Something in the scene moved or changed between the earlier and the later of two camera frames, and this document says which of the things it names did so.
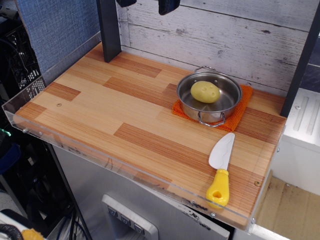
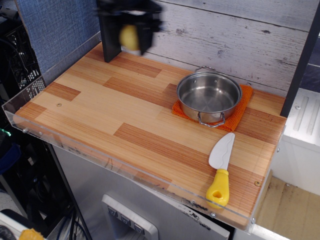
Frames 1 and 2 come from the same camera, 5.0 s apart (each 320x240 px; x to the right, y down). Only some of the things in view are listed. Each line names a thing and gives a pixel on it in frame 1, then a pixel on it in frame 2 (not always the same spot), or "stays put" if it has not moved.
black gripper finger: x=166 y=6 to x=146 y=13
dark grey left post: x=109 y=25 stays put
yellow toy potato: x=205 y=91 to x=129 y=37
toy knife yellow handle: x=218 y=194 stays put
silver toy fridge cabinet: x=114 y=205 stays put
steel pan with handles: x=213 y=114 stays put
